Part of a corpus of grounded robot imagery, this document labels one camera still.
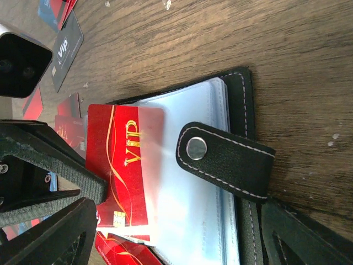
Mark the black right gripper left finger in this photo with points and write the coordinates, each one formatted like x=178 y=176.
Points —
x=66 y=237

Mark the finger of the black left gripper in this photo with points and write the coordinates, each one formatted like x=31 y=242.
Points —
x=41 y=146
x=39 y=210

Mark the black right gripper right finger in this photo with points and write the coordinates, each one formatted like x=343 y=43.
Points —
x=291 y=237

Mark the red vip card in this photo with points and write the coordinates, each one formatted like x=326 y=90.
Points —
x=116 y=250
x=124 y=147

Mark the black card holder wallet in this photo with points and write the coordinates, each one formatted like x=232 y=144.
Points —
x=214 y=172

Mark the black VIP card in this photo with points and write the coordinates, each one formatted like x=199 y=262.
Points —
x=66 y=47

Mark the blue card under red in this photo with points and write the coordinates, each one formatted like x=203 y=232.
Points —
x=49 y=12

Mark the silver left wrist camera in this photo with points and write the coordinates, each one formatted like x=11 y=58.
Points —
x=24 y=61

